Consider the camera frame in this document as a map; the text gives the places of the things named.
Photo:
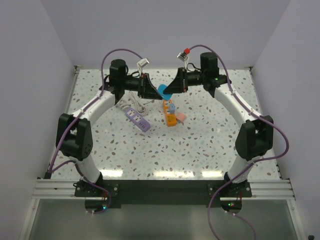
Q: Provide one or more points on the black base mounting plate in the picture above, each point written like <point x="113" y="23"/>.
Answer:
<point x="113" y="194"/>

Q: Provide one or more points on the orange power strip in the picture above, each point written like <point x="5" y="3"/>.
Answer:
<point x="171" y="120"/>

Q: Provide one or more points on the aluminium frame rail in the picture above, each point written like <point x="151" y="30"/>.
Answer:
<point x="54" y="189"/>

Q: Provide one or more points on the light blue charger plug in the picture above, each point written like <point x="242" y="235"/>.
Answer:
<point x="171" y="108"/>

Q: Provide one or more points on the purple power strip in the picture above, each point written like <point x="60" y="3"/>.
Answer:
<point x="139" y="121"/>

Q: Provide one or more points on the teal blue plug adapter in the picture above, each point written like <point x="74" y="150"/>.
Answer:
<point x="165" y="96"/>

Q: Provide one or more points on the pink charger plug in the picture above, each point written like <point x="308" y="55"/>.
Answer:
<point x="180" y="117"/>

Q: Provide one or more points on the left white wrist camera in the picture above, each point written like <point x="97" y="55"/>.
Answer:
<point x="141" y="64"/>

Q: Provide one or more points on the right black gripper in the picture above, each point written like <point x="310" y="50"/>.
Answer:
<point x="180" y="84"/>

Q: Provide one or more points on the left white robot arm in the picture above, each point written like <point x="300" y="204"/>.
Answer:
<point x="74" y="132"/>

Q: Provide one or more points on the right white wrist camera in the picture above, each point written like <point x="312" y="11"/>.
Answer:
<point x="183" y="56"/>

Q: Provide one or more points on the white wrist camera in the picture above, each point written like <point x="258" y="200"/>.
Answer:
<point x="183" y="56"/>
<point x="141" y="64"/>

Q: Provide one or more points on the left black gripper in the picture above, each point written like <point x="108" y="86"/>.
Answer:
<point x="146" y="90"/>

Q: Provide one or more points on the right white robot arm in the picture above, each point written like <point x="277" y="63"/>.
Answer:
<point x="255" y="136"/>

